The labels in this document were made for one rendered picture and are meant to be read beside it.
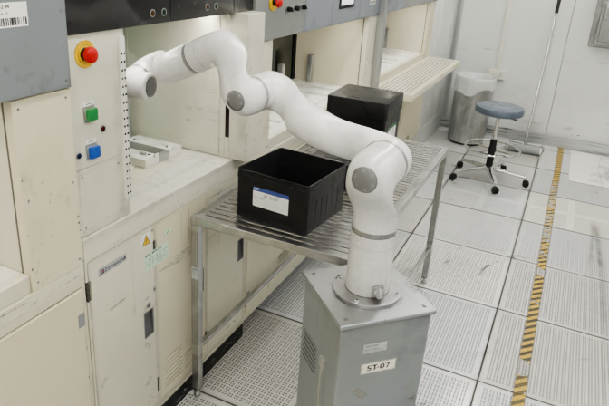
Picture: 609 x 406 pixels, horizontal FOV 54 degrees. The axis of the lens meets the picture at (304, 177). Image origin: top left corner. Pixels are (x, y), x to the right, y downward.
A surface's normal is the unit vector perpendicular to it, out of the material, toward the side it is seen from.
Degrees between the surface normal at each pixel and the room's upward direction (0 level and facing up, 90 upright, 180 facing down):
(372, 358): 90
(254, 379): 0
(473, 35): 90
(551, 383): 0
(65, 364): 90
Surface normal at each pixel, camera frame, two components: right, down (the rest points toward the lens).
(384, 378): 0.35, 0.36
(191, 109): -0.42, 0.31
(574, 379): 0.07, -0.93
